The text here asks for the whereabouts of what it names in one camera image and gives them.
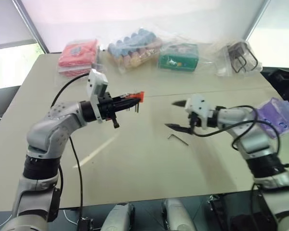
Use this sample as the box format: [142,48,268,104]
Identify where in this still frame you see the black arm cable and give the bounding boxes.
[194,104,289,174]
[50,73,94,231]

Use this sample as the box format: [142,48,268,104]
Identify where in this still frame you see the white tape strip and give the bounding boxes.
[72,132,119,168]

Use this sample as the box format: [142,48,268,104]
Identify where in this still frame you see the red hex key holder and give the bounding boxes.
[124,90,145,114]

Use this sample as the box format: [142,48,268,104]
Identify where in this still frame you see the black crate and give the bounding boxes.
[207,192,278,231]

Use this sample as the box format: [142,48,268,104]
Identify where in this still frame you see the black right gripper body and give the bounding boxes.
[187,111,201,136]

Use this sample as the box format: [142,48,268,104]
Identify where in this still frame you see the green box in plastic bag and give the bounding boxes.
[157,42,200,72]

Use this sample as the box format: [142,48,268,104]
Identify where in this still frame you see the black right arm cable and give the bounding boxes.
[194,104,289,174]

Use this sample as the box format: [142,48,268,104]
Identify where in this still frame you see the bag of black wire clips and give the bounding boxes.
[214,39,263,78]

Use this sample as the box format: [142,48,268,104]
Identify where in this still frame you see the grey window frame bar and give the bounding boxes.
[244,0,272,42]
[14,0,50,54]

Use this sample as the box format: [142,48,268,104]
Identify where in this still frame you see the loose metal hex key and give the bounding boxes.
[167,133,189,146]

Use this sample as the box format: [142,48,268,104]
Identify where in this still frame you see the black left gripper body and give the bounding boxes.
[97,92,120,129]

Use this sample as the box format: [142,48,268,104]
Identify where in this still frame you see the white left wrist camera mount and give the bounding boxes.
[86,68,109,124]

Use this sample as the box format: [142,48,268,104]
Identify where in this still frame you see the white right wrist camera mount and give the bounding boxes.
[184,94,214,131]

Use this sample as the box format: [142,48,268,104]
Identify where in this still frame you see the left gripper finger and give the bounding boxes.
[112,99,140,113]
[111,93,136,102]

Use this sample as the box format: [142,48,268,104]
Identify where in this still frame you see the purple plastic bag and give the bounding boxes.
[255,97,289,139]

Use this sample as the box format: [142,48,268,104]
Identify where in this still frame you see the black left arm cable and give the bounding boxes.
[50,73,94,231]

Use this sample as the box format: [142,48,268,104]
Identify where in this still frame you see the grey rounded shape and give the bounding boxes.
[101,203,136,231]
[160,198,198,231]

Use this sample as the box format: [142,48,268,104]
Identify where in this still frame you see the red packets in plastic bag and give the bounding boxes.
[56,38,101,78]

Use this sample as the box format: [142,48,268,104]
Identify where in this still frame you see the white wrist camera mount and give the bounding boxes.
[86,68,109,124]
[184,94,214,131]

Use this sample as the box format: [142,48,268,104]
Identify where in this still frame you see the bag of coloured cylinders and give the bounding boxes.
[106,27,164,74]

